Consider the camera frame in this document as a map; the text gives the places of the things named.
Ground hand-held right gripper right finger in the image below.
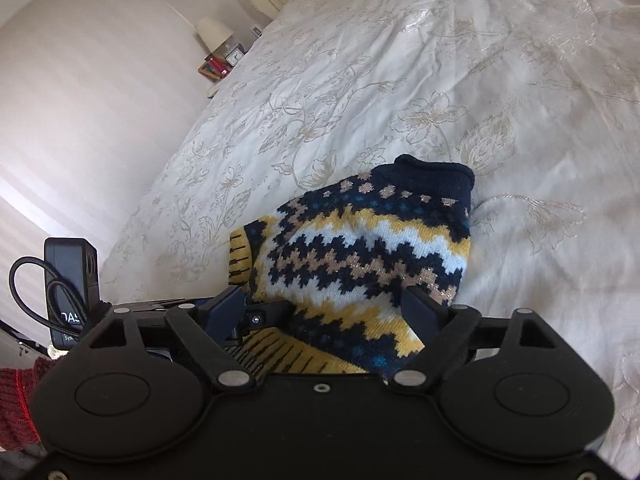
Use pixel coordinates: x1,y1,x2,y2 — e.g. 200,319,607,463
392,287,559,392

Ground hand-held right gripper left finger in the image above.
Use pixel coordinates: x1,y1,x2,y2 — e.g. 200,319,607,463
79,287,255,393

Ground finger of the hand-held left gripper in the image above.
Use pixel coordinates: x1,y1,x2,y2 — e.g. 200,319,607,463
234,301,295,343

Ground navy yellow patterned knit sweater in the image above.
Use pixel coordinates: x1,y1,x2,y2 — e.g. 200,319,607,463
227,154,476,377

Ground person's left forearm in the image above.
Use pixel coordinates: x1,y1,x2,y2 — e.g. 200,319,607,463
0,357,57,450

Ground cream floral embroidered bedspread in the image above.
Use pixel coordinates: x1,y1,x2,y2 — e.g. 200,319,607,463
97,0,640,461

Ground red books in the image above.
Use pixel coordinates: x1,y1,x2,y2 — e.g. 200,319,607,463
198,57,233,81

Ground cream table lamp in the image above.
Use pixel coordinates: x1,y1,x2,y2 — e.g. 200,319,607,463
195,16,235,56

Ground black cable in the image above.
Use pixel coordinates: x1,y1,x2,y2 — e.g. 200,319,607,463
9,256,108,328

